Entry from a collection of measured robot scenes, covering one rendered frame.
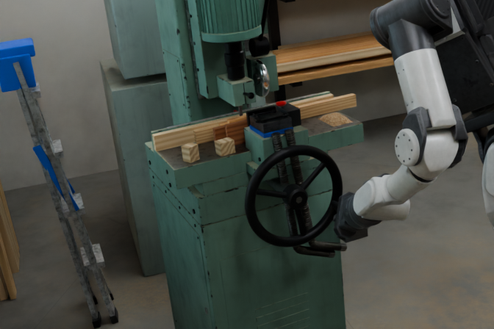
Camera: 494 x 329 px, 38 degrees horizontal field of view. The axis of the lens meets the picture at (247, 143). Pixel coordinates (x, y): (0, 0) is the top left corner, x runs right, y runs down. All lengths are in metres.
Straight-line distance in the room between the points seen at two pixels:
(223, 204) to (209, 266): 0.19
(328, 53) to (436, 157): 2.84
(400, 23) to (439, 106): 0.20
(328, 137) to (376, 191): 0.53
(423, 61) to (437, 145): 0.17
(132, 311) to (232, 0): 1.54
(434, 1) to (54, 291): 2.35
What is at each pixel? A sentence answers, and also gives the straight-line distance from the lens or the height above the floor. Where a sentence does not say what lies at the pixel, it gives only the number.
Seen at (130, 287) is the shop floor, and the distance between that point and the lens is 3.29.
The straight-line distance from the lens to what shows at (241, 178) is 2.07.
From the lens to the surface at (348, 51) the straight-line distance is 4.36.
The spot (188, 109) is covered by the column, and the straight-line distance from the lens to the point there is 2.33.
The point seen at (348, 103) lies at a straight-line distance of 2.35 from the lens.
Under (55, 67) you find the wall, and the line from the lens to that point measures 4.47.
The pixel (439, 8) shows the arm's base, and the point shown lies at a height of 1.33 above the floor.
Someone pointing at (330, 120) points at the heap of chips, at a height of 0.91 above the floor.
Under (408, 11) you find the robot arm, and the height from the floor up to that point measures 1.33.
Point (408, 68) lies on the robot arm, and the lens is 1.53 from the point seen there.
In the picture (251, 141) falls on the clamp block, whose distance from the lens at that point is 2.03.
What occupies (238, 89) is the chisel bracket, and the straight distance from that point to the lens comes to 2.12.
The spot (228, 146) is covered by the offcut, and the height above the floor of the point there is 0.92.
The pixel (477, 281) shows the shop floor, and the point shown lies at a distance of 3.13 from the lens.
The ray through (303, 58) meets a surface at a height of 0.62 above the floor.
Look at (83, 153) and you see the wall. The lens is 4.61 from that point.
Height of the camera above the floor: 1.61
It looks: 20 degrees down
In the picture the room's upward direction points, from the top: 6 degrees counter-clockwise
